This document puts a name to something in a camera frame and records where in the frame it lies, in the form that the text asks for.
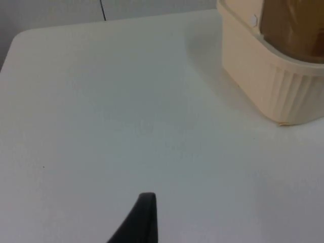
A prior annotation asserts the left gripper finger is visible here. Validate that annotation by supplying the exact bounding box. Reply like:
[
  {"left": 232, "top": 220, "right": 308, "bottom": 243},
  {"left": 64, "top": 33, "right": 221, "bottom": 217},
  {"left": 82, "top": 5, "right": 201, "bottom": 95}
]
[{"left": 106, "top": 192, "right": 159, "bottom": 243}]

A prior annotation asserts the cream box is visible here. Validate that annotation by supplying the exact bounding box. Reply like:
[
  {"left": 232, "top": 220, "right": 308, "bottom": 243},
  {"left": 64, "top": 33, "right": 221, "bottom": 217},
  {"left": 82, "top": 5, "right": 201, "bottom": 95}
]
[{"left": 216, "top": 0, "right": 324, "bottom": 127}]

